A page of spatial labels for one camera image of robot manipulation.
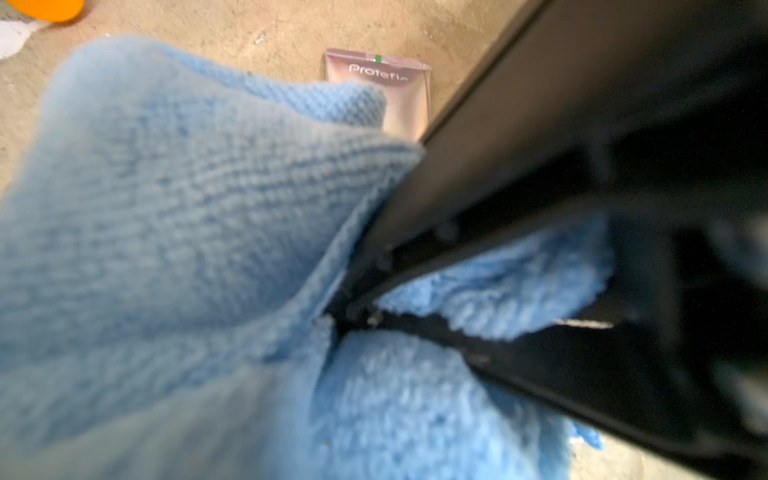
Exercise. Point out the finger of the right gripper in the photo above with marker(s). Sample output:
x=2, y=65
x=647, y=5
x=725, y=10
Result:
x=629, y=380
x=654, y=110

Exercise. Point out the clear pink tube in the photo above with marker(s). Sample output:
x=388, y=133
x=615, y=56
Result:
x=405, y=83

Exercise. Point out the blue microfiber cloth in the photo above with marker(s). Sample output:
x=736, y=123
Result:
x=168, y=250

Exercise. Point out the orange cap toothpaste tube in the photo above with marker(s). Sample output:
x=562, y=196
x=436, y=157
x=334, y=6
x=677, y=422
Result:
x=55, y=11

